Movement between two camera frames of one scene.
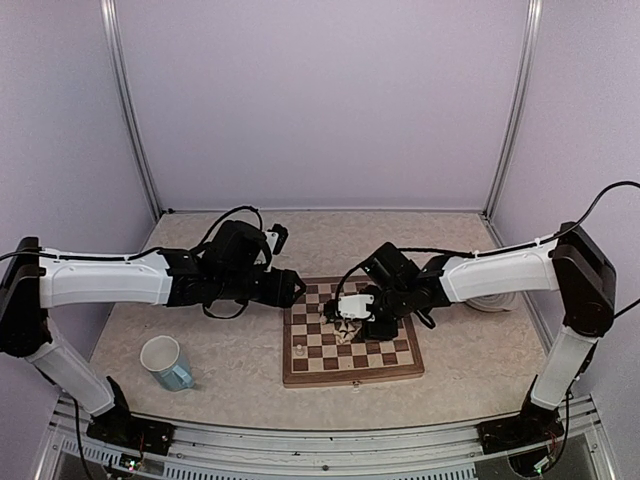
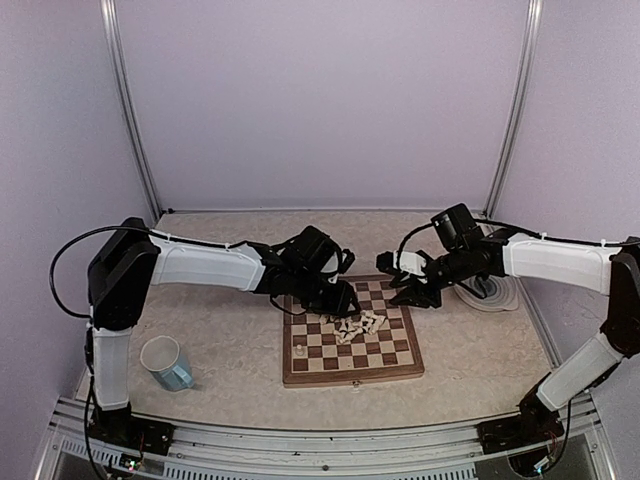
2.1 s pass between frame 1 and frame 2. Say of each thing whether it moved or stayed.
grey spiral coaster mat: stayed
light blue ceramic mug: stayed
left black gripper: moved
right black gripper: moved
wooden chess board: stayed
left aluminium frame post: stayed
